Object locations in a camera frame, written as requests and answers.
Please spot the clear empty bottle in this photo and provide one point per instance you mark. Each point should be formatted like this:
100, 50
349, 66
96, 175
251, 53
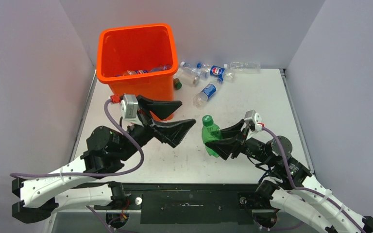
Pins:
245, 67

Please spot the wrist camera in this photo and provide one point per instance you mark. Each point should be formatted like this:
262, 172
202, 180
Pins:
129, 107
253, 121

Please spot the pepsi bottle back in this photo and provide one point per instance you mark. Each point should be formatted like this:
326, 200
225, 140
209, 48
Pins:
222, 73

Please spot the orange plastic bin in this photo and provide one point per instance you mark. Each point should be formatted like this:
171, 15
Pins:
134, 48

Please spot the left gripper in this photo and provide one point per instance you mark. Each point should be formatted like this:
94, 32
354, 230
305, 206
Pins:
171, 131

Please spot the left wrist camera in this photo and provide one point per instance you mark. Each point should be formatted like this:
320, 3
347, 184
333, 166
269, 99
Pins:
129, 107

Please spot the blue cap pepsi bottle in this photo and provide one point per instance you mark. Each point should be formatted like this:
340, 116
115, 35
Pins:
207, 93

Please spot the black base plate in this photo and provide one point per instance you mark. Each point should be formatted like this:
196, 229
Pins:
206, 203

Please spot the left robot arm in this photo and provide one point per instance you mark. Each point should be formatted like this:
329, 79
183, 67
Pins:
110, 152

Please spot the clear crushed bottle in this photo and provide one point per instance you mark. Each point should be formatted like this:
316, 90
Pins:
190, 75

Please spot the green plastic bottle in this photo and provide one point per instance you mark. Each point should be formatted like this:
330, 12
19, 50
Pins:
210, 130

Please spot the pepsi bottle front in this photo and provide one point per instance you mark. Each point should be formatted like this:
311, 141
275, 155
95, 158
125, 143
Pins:
132, 72

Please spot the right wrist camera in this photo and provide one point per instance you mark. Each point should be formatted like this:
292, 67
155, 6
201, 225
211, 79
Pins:
253, 121

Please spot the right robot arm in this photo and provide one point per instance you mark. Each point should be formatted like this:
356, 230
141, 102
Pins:
289, 185

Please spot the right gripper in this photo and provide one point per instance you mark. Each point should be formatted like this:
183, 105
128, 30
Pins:
229, 143

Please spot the green cap brown bottle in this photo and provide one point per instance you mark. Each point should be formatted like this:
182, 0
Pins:
177, 84

